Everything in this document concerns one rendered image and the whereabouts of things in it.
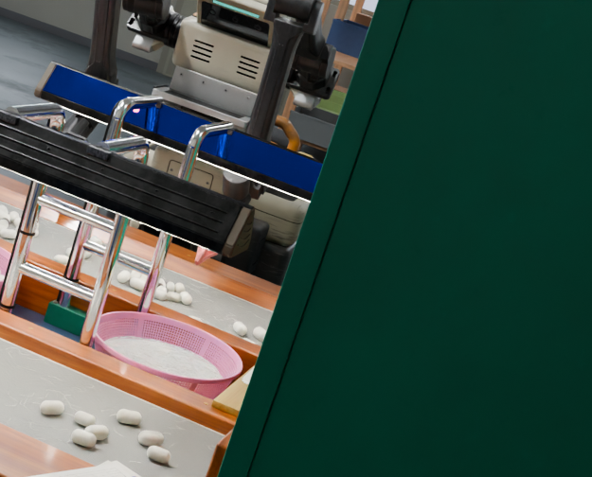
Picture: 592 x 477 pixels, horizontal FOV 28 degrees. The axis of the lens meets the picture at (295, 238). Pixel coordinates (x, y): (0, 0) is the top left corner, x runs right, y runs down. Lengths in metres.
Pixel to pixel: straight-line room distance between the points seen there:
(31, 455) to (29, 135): 0.47
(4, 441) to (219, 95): 1.54
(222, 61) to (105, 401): 1.33
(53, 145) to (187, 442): 0.48
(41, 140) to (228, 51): 1.27
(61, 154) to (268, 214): 1.57
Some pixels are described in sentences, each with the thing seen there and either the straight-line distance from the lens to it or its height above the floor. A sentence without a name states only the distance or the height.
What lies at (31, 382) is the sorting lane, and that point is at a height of 0.74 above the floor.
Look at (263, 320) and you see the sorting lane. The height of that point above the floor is 0.74.
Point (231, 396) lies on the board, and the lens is 1.86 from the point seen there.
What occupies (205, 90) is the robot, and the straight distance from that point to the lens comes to 2.93.
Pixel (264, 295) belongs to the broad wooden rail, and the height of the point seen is 0.76.
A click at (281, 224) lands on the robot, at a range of 3.21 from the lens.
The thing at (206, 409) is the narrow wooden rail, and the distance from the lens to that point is 1.82.
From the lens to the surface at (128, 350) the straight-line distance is 2.03.
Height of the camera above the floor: 1.46
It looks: 13 degrees down
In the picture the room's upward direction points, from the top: 19 degrees clockwise
